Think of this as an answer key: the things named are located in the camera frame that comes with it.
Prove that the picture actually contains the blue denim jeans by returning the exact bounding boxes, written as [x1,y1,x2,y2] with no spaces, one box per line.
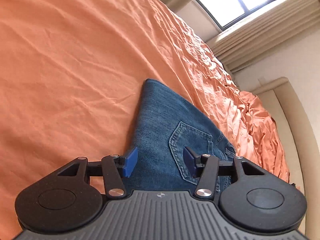
[124,79,236,191]

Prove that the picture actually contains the beige padded headboard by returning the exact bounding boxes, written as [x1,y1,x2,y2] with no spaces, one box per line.
[251,77,319,239]

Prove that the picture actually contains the orange bed sheet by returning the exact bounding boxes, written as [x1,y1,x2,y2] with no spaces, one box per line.
[1,0,290,239]

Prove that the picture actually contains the beige curtain right panel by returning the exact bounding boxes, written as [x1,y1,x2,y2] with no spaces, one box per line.
[207,0,319,73]

